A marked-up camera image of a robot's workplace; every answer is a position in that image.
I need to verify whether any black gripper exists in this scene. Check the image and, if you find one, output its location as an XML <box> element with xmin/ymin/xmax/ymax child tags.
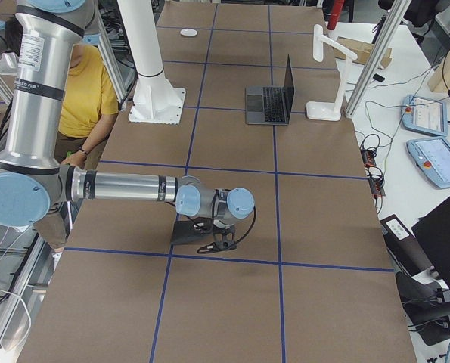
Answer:
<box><xmin>197</xmin><ymin>221</ymin><xmax>237</xmax><ymax>253</ymax></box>

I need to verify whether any grey laptop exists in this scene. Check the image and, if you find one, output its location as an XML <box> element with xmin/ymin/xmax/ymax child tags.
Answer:
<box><xmin>245</xmin><ymin>56</ymin><xmax>295</xmax><ymax>126</ymax></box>

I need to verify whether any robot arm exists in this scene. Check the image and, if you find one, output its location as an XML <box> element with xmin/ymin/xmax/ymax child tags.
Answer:
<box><xmin>0</xmin><ymin>1</ymin><xmax>256</xmax><ymax>253</ymax></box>

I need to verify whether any white desk lamp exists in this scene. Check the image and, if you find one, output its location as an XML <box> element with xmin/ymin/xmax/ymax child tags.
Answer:
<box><xmin>305</xmin><ymin>24</ymin><xmax>358</xmax><ymax>121</ymax></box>

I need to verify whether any white computer mouse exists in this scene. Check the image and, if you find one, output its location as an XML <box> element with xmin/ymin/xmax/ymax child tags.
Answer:
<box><xmin>180</xmin><ymin>28</ymin><xmax>198</xmax><ymax>37</ymax></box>

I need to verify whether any brown paper table cover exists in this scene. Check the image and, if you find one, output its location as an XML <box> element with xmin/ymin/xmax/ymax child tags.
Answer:
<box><xmin>19</xmin><ymin>2</ymin><xmax>416</xmax><ymax>362</ymax></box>

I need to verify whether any black usb hub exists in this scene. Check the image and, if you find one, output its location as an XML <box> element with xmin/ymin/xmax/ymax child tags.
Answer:
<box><xmin>361</xmin><ymin>149</ymin><xmax>385</xmax><ymax>199</ymax></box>

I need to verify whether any person in yellow shirt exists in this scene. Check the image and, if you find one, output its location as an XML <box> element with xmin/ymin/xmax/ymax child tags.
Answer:
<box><xmin>5</xmin><ymin>17</ymin><xmax>119</xmax><ymax>258</ymax></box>

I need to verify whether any black monitor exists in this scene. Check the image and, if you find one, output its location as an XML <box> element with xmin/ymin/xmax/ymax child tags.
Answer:
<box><xmin>412</xmin><ymin>197</ymin><xmax>450</xmax><ymax>288</ymax></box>

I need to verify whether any small black square device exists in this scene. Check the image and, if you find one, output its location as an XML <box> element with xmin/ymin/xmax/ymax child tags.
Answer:
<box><xmin>373</xmin><ymin>73</ymin><xmax>385</xmax><ymax>82</ymax></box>

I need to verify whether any blue teach pendant near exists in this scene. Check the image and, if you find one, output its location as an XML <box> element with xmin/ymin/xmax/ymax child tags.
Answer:
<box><xmin>406</xmin><ymin>136</ymin><xmax>450</xmax><ymax>188</ymax></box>

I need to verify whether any blue teach pendant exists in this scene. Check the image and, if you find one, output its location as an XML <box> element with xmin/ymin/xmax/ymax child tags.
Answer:
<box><xmin>401</xmin><ymin>95</ymin><xmax>448</xmax><ymax>136</ymax></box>
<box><xmin>406</xmin><ymin>136</ymin><xmax>450</xmax><ymax>188</ymax></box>

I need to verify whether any blue teach pendant far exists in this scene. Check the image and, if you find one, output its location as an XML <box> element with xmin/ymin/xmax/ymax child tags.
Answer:
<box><xmin>401</xmin><ymin>95</ymin><xmax>448</xmax><ymax>136</ymax></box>

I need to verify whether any cardboard box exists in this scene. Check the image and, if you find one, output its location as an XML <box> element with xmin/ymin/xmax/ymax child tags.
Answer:
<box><xmin>337</xmin><ymin>37</ymin><xmax>392</xmax><ymax>69</ymax></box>

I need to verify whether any red cylinder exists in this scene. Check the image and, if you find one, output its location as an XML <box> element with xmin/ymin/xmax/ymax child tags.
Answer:
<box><xmin>327</xmin><ymin>0</ymin><xmax>345</xmax><ymax>30</ymax></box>

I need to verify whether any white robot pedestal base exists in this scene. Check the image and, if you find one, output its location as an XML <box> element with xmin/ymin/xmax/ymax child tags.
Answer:
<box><xmin>118</xmin><ymin>0</ymin><xmax>186</xmax><ymax>125</ymax></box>

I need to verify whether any aluminium frame post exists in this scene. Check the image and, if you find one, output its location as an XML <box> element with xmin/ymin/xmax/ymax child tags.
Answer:
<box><xmin>345</xmin><ymin>0</ymin><xmax>411</xmax><ymax>119</ymax></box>

